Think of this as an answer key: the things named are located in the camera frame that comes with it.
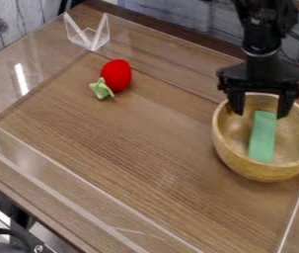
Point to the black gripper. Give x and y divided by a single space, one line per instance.
265 75

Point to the green rectangular block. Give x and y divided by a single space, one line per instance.
262 136

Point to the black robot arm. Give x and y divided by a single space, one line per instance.
268 21

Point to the light wooden bowl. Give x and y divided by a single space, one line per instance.
232 140

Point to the red plush strawberry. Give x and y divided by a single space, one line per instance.
114 80

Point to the clear acrylic enclosure wall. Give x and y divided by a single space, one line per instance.
119 173

